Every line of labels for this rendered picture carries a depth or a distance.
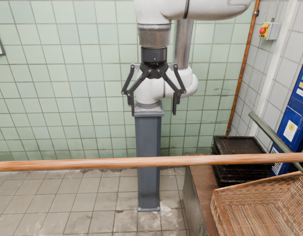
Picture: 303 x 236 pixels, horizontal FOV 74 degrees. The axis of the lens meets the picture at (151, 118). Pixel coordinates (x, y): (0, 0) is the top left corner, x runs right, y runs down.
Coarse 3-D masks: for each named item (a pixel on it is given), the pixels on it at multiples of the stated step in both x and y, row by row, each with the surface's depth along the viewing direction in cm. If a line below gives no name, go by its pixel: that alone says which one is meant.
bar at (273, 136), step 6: (252, 114) 93; (258, 120) 88; (264, 126) 84; (264, 132) 83; (270, 132) 80; (270, 138) 79; (276, 138) 77; (276, 144) 76; (282, 144) 73; (282, 150) 72; (288, 150) 70; (294, 162) 67; (300, 162) 65; (300, 168) 64
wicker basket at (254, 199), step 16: (288, 176) 107; (224, 192) 111; (240, 192) 112; (256, 192) 113; (272, 192) 113; (224, 208) 116; (240, 208) 116; (256, 208) 116; (272, 208) 116; (288, 208) 110; (224, 224) 97; (240, 224) 107; (256, 224) 107; (272, 224) 107; (288, 224) 108
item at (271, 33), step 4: (264, 24) 132; (268, 24) 127; (272, 24) 126; (276, 24) 126; (280, 24) 126; (268, 28) 127; (272, 28) 127; (276, 28) 127; (268, 32) 128; (272, 32) 128; (276, 32) 128; (260, 36) 136; (264, 36) 132; (268, 36) 129; (272, 36) 129; (276, 36) 129
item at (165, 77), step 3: (156, 69) 58; (159, 69) 57; (159, 72) 58; (162, 72) 58; (162, 75) 58; (165, 75) 59; (165, 78) 59; (168, 78) 59; (168, 81) 60; (171, 81) 61; (168, 84) 60; (171, 84) 60; (174, 84) 62; (171, 87) 61; (174, 87) 61; (174, 90) 61; (177, 90) 62; (177, 93) 62; (180, 93) 62
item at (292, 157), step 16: (48, 160) 62; (64, 160) 62; (80, 160) 62; (96, 160) 62; (112, 160) 62; (128, 160) 62; (144, 160) 62; (160, 160) 62; (176, 160) 62; (192, 160) 62; (208, 160) 62; (224, 160) 62; (240, 160) 62; (256, 160) 62; (272, 160) 63; (288, 160) 63
